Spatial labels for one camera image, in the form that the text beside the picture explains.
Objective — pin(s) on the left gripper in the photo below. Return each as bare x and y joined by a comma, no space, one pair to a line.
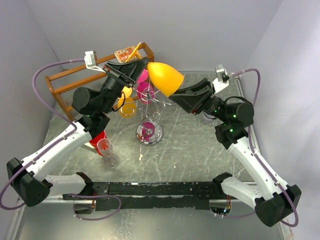
130,72

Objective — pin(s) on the white card box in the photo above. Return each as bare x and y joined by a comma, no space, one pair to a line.
89,147

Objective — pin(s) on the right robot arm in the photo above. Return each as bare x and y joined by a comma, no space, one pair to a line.
272,199

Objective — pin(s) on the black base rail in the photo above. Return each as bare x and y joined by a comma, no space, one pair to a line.
148,195

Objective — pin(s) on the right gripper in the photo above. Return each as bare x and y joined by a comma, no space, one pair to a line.
194,97

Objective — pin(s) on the wooden shelf rack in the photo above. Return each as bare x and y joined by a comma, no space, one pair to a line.
63,85

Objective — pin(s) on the clear wine glass left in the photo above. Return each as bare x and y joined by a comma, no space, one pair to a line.
105,148

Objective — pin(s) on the small clear purple cup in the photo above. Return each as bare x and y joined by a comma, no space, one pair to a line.
207,119

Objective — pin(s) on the orange wine glass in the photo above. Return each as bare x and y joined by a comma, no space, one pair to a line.
163,76
126,104

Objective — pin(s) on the chrome wine glass rack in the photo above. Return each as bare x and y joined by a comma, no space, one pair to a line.
149,131

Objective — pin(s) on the orange wine glass front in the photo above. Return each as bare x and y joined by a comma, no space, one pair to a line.
163,76

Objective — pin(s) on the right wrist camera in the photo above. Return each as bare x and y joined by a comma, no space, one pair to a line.
222,79

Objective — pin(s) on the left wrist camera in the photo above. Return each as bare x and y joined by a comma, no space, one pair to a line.
91,61

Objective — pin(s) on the orange spiral notebook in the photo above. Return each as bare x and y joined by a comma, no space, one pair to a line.
123,55

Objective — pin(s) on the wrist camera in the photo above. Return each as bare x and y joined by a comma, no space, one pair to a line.
222,79
91,61

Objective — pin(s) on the red plastic cup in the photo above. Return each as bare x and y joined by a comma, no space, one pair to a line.
100,136

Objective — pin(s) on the pink wine glass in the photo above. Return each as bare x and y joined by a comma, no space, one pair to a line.
144,90

